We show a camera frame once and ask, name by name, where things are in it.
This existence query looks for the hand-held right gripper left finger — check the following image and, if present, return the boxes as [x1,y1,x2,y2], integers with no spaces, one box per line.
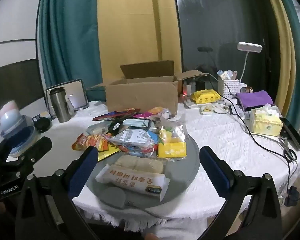
[15,145,100,240]

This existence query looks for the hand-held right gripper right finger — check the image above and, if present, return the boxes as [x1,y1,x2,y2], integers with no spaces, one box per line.
[199,145,283,240]

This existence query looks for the yellow printed snack packet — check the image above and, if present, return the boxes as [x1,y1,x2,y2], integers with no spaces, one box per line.
[97,145,122,162]

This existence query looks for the orange chips packet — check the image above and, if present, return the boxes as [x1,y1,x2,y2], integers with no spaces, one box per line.
[72,133,112,152]

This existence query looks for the clear snack packet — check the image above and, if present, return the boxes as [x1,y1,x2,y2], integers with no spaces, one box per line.
[86,124,110,135]

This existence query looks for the white bread packet red print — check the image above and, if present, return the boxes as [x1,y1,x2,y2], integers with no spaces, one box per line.
[95,164,170,202]

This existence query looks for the clear yellow candy bag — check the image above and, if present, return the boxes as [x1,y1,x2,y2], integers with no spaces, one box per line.
[157,121,188,158]

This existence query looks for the clear bun packet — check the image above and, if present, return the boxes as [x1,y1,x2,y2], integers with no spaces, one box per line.
[114,155,164,174]

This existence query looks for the blue white snack packet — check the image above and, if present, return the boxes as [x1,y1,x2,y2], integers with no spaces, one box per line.
[107,129,159,158]

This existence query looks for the dark red snack packet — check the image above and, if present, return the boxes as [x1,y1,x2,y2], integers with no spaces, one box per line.
[92,108,140,122]

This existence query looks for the green white snack packet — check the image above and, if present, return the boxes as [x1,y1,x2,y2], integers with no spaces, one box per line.
[109,119,157,133]

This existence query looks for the pink snack packet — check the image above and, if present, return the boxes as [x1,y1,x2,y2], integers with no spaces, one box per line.
[134,106,165,118]

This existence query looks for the brown cardboard box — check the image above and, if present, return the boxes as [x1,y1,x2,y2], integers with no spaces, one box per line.
[86,60,208,117]

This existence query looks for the black round case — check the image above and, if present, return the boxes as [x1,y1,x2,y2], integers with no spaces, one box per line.
[31,116,53,133]

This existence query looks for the blue white round container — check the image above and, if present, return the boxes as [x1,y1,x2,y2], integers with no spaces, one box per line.
[0,100,38,158]

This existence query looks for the round glass turntable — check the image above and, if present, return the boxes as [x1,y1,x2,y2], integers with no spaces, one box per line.
[82,120,200,209]

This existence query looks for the white tablecloth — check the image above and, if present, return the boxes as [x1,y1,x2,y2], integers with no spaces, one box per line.
[5,100,300,225]

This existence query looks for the steel tumbler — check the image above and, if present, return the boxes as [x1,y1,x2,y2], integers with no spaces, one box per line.
[49,87,74,123]

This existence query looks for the tablet with grey case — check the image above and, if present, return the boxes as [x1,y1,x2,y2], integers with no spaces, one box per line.
[45,79,89,113]

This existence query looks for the yellow tissue box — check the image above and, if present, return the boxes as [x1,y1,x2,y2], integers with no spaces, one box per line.
[250,104,283,137]

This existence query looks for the black scissors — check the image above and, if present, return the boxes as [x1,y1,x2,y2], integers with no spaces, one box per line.
[280,137,297,162]

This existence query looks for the black plug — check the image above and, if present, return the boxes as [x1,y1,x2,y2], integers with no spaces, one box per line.
[285,186,300,207]

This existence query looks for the purple cloth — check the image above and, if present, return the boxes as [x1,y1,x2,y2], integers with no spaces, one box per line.
[234,90,274,112]

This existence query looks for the white plastic basket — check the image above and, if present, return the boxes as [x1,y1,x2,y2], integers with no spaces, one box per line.
[218,76,240,99]

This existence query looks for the black phone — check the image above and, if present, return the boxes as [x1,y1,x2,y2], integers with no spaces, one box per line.
[280,117,300,150]

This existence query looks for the teal curtain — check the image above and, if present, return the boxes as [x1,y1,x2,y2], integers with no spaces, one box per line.
[36,0,103,103]
[272,0,300,130]

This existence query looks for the white desk lamp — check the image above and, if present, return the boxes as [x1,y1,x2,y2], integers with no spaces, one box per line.
[236,42,263,83]

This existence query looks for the yellow curtain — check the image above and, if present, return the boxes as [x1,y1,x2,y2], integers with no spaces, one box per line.
[261,0,298,120]

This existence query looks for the dark glass window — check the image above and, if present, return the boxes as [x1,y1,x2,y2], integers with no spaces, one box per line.
[172,0,290,100]

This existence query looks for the black cable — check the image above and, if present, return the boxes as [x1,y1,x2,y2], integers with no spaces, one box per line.
[210,90,294,193]

